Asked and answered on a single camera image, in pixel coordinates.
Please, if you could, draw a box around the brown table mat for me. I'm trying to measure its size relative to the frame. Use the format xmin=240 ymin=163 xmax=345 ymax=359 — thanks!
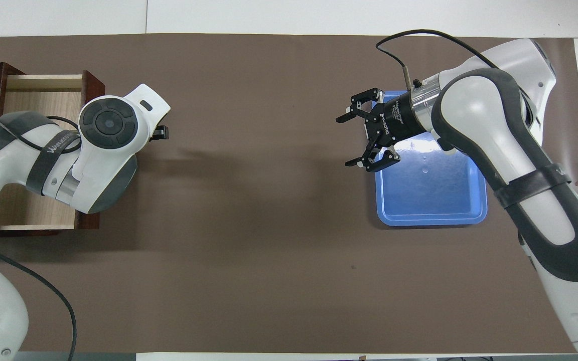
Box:
xmin=0 ymin=33 xmax=578 ymax=354

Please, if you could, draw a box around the blue plastic tray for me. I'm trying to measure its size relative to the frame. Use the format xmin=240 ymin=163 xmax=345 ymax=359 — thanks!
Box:
xmin=367 ymin=90 xmax=488 ymax=227

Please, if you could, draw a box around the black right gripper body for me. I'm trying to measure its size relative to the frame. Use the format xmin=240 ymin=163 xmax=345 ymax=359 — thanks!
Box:
xmin=364 ymin=91 xmax=427 ymax=148

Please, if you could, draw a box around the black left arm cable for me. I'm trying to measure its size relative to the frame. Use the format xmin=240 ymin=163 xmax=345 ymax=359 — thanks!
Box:
xmin=0 ymin=110 xmax=83 ymax=361

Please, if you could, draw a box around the dark wooden drawer cabinet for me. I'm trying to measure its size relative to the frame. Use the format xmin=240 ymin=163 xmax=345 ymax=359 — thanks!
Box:
xmin=0 ymin=70 xmax=106 ymax=236

